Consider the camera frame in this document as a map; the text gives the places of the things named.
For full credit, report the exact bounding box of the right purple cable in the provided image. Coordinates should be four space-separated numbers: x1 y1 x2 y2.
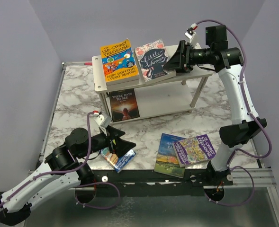
196 19 272 207

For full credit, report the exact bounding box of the blue Storey Treehouse book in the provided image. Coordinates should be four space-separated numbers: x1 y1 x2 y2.
101 148 136 173

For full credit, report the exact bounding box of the white wooden two-tier shelf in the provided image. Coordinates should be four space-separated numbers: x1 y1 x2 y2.
92 55 213 120

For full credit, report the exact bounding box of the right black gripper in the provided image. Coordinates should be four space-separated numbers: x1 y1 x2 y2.
163 39 213 73

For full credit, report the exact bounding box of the yellow 130-Storey Treehouse book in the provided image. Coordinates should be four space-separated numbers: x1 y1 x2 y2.
100 39 139 86

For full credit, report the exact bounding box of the purple cable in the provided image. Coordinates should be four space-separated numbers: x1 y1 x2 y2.
196 19 272 207
0 112 121 220

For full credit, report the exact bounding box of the Little Women floral book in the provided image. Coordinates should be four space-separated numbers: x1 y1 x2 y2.
134 39 176 85

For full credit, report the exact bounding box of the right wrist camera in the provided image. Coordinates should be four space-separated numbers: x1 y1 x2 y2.
185 23 198 47

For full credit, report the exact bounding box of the Three Days To See book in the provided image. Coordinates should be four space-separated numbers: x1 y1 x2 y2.
109 88 140 122

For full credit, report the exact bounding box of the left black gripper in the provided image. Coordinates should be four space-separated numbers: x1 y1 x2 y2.
78 125 136 159

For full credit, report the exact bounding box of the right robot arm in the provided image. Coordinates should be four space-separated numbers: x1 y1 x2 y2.
163 24 267 185

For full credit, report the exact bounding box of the blue Animal Farm book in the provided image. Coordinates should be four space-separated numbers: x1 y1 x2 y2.
154 133 185 178

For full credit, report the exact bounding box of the purple 117-Storey Treehouse book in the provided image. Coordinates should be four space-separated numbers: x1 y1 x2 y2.
107 80 140 91

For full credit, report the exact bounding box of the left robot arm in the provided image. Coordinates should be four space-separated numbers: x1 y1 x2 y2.
0 126 136 226

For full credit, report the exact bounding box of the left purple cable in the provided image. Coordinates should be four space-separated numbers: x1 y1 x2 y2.
0 112 121 220

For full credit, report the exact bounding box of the purple 52-Storey Treehouse book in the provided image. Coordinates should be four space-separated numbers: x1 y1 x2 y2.
173 134 216 167

